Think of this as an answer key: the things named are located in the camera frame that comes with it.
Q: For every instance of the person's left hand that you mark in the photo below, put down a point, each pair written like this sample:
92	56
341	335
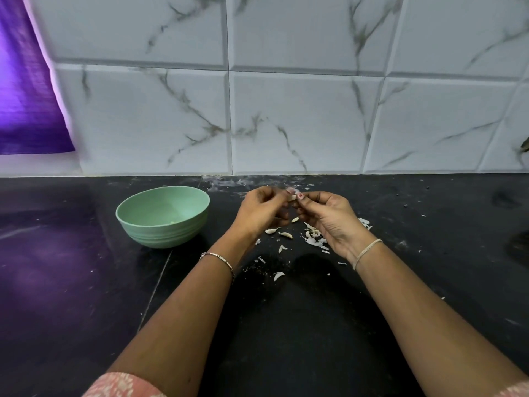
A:
258	215

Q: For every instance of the person's right hand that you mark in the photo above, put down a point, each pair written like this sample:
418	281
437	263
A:
331	217

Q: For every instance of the white garlic bulb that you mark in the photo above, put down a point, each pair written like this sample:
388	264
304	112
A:
292	195

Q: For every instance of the mint green bowl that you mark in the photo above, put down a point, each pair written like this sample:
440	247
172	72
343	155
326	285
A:
163	215

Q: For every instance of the person's right forearm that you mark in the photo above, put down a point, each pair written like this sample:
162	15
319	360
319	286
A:
446	330

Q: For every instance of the person's left forearm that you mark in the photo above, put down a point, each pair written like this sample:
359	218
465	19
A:
169	330

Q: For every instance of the pile of white garlic peels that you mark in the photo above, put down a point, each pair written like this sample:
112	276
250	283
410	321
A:
318	237

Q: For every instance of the small fallen garlic piece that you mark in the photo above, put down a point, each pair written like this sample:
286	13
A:
278	276

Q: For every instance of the pink patterned left sleeve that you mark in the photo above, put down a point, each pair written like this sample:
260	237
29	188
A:
124	384

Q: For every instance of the pink patterned sleeve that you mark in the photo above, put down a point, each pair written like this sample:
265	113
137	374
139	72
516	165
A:
517	389
124	384

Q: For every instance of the pink patterned right sleeve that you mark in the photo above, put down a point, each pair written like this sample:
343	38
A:
517	389

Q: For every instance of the purple cloth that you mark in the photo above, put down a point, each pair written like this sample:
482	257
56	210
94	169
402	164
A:
29	78

